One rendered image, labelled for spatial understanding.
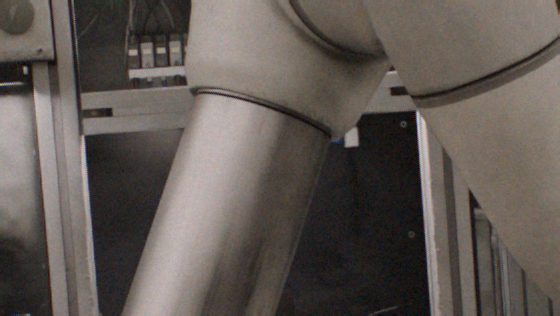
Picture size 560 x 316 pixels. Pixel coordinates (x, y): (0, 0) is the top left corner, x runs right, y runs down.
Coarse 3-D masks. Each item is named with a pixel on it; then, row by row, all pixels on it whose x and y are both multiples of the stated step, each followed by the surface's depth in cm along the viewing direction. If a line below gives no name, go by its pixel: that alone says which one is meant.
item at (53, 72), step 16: (64, 160) 132; (448, 160) 136; (64, 176) 132; (448, 176) 136; (64, 192) 132; (448, 192) 136; (64, 208) 132; (448, 208) 137; (64, 224) 132; (448, 224) 137; (64, 240) 132; (448, 240) 137; (432, 288) 139
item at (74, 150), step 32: (64, 0) 131; (64, 32) 131; (32, 64) 131; (64, 64) 131; (64, 96) 131; (64, 128) 132; (64, 256) 133; (448, 256) 137; (64, 288) 132; (448, 288) 137
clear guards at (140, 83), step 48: (96, 0) 131; (144, 0) 132; (96, 48) 132; (144, 48) 132; (0, 96) 131; (96, 96) 132; (144, 96) 132; (192, 96) 133; (384, 96) 135; (0, 144) 131; (0, 192) 131; (0, 240) 131; (480, 240) 137; (0, 288) 132; (48, 288) 132; (480, 288) 137; (528, 288) 138
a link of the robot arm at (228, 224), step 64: (192, 0) 89; (256, 0) 81; (192, 64) 85; (256, 64) 82; (320, 64) 82; (384, 64) 85; (192, 128) 85; (256, 128) 82; (320, 128) 85; (192, 192) 83; (256, 192) 82; (192, 256) 81; (256, 256) 82
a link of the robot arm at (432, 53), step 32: (320, 0) 77; (352, 0) 74; (384, 0) 72; (416, 0) 71; (448, 0) 70; (480, 0) 70; (512, 0) 71; (544, 0) 72; (320, 32) 80; (352, 32) 76; (384, 32) 74; (416, 32) 72; (448, 32) 71; (480, 32) 71; (512, 32) 71; (544, 32) 72; (416, 64) 73; (448, 64) 72; (480, 64) 71; (512, 64) 71; (416, 96) 75
